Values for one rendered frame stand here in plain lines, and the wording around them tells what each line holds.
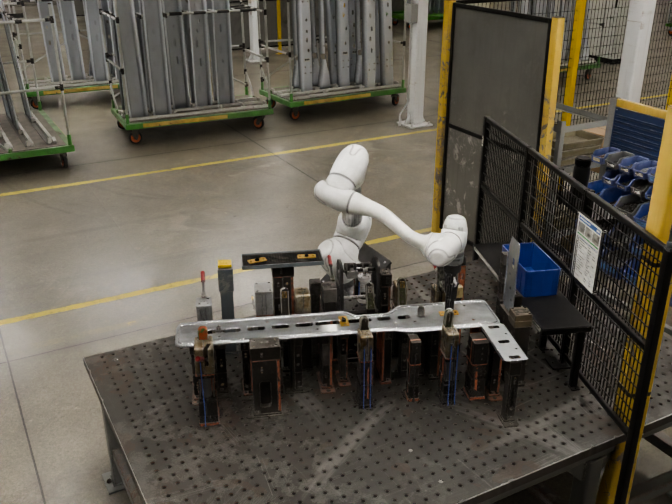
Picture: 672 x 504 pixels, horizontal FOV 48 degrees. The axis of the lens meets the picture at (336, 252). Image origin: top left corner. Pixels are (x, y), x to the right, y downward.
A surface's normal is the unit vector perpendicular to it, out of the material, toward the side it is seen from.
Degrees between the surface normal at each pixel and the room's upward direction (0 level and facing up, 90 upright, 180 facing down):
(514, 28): 89
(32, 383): 0
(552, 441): 0
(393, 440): 0
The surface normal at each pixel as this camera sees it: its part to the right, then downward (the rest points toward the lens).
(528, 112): -0.87, 0.22
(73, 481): 0.00, -0.91
